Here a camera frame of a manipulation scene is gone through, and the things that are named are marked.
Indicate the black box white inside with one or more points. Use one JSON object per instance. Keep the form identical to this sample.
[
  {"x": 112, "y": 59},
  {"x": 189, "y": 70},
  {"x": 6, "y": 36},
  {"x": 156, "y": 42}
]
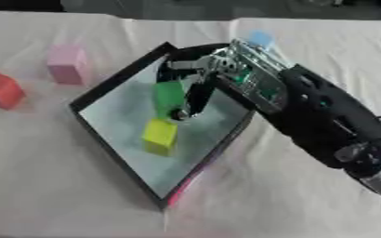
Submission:
[{"x": 161, "y": 124}]

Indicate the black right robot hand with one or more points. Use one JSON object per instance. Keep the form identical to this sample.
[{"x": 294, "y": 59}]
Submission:
[{"x": 198, "y": 93}]

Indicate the green block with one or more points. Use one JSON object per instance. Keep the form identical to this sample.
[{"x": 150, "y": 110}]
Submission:
[{"x": 169, "y": 96}]

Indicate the yellow block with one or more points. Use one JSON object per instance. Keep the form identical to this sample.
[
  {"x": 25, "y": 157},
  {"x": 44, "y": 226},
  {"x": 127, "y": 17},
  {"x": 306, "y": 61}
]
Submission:
[{"x": 160, "y": 137}]

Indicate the red block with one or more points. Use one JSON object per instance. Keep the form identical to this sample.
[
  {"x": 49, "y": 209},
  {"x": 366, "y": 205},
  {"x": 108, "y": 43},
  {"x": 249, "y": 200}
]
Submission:
[{"x": 3, "y": 90}]

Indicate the blue block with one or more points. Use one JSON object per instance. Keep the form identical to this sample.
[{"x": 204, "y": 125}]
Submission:
[{"x": 260, "y": 39}]

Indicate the pink block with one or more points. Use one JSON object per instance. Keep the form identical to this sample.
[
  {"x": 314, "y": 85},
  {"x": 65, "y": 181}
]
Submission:
[{"x": 67, "y": 64}]

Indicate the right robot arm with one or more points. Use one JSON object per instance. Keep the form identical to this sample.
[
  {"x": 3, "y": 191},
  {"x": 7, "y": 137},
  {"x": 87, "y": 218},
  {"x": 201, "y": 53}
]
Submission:
[{"x": 318, "y": 114}]

